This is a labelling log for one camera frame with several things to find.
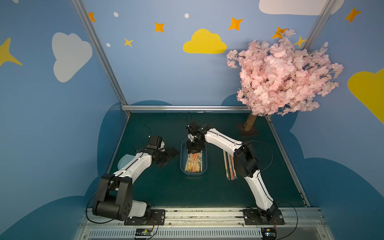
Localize clear plastic storage box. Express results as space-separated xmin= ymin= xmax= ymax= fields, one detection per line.
xmin=180 ymin=139 xmax=208 ymax=177

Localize red striped chopsticks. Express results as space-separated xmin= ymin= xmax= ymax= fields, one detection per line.
xmin=229 ymin=155 xmax=237 ymax=181

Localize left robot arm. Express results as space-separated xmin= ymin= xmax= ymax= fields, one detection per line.
xmin=91 ymin=135 xmax=179 ymax=223

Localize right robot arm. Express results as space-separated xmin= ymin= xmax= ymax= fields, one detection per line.
xmin=187 ymin=122 xmax=281 ymax=224

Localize chopsticks bundle in box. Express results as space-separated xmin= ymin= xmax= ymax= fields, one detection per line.
xmin=185 ymin=153 xmax=203 ymax=173

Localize pink blossom artificial tree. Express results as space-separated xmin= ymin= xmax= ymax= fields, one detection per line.
xmin=227 ymin=29 xmax=344 ymax=122

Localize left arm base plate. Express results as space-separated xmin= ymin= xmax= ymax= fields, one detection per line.
xmin=124 ymin=209 xmax=166 ymax=226

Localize aluminium rail frame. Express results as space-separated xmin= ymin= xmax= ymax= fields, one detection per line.
xmin=74 ymin=207 xmax=334 ymax=240

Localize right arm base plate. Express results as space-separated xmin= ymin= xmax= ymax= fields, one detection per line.
xmin=243 ymin=208 xmax=285 ymax=226

